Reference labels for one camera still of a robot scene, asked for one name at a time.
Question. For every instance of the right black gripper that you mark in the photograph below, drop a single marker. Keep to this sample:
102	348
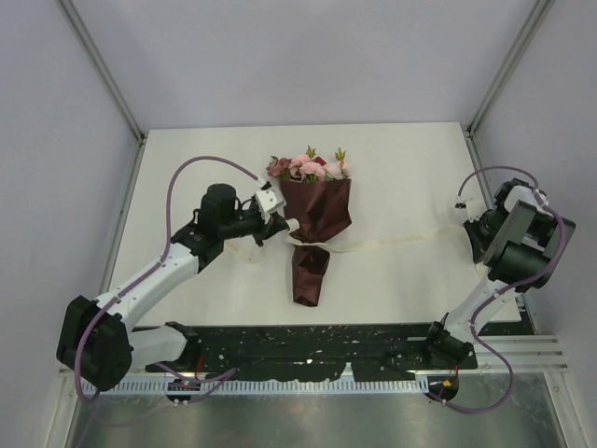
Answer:
478	244

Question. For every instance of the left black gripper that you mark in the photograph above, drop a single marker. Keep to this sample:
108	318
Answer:
276	222

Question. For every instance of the cream ribbon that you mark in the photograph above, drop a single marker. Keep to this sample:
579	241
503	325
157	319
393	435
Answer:
234	251

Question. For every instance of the red wrapping paper sheet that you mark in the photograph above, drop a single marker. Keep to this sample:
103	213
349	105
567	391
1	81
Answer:
322	211

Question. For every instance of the dusty pink flower stem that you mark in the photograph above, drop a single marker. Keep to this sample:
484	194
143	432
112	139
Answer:
279	168

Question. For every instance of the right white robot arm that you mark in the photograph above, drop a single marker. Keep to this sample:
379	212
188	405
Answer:
519	241

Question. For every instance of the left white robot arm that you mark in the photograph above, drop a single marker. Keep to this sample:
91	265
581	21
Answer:
99	340

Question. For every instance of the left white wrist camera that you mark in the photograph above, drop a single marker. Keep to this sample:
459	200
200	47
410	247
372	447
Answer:
269	201

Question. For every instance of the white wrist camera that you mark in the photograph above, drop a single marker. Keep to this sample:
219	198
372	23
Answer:
473	209
269	201

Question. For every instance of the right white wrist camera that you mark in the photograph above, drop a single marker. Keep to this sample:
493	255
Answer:
473	209

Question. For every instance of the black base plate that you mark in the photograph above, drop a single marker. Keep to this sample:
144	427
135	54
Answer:
309	353

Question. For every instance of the aluminium frame rail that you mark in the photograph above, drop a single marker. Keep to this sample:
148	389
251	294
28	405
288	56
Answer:
497	355

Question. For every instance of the white slotted cable duct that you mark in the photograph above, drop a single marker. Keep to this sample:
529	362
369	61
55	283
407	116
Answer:
168	385

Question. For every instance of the right aluminium corner post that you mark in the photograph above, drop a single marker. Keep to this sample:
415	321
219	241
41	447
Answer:
522	41

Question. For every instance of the aluminium corner post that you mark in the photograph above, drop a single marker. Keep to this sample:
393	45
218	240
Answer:
87	43
522	41

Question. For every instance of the left aluminium corner post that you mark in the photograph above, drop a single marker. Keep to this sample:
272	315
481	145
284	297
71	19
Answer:
87	43

